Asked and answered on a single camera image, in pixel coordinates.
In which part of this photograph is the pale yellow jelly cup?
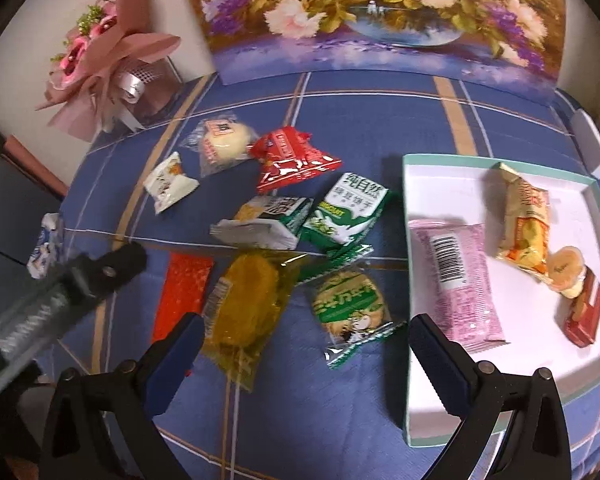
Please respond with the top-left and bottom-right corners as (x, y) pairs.
(547, 246), (588, 298)

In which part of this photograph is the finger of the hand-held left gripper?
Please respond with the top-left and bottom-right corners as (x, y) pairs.
(60, 242), (148, 311)

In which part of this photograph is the green white biscuit packet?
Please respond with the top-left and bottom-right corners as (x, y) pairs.
(300, 172), (391, 253)

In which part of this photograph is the yellow orange snack packet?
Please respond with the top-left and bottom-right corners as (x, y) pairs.
(495, 162), (552, 273)

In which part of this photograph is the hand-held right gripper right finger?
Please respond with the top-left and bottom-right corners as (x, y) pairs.
(409, 314), (576, 480)

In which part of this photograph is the clear-wrapped round pastry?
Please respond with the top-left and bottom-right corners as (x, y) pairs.
(184, 116), (260, 177)

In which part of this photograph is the yellow transparent snack packet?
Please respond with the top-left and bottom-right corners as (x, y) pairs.
(200, 250), (306, 392)

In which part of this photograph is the red triangular snack packet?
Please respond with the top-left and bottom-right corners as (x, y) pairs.
(250, 126), (343, 195)

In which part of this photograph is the pink flower bouquet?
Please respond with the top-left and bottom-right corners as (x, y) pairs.
(35, 0), (181, 141)

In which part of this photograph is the reddish brown board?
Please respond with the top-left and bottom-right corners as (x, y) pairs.
(2, 135), (71, 198)

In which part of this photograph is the blue white tissue packet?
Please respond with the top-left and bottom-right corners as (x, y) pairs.
(26, 212), (66, 281)

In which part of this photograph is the floral painting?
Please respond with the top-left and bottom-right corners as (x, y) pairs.
(175, 0), (568, 106)

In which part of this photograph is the green round cookie packet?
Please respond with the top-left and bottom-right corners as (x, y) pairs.
(300, 245), (406, 371)

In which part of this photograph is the cream white snack packet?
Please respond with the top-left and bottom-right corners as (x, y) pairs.
(144, 152), (201, 213)

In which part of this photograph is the dark red white-striped packet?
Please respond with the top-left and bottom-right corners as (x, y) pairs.
(562, 267), (600, 348)

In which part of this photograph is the pink snack packet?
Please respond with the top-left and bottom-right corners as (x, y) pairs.
(410, 220), (508, 353)

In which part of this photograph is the blue plaid tablecloth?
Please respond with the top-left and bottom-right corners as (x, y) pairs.
(45, 70), (600, 480)

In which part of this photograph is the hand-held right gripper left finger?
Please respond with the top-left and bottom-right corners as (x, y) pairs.
(40, 312), (206, 480)

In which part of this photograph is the white power adapter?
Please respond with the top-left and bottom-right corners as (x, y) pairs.
(570, 110), (600, 179)

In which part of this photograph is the green-rimmed white box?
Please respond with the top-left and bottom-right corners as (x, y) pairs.
(402, 154), (600, 448)

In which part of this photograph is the dark cabinet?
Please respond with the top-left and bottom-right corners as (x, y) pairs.
(0, 115), (63, 321)

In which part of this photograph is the red patterned snack packet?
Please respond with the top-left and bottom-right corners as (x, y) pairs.
(151, 252), (216, 346)

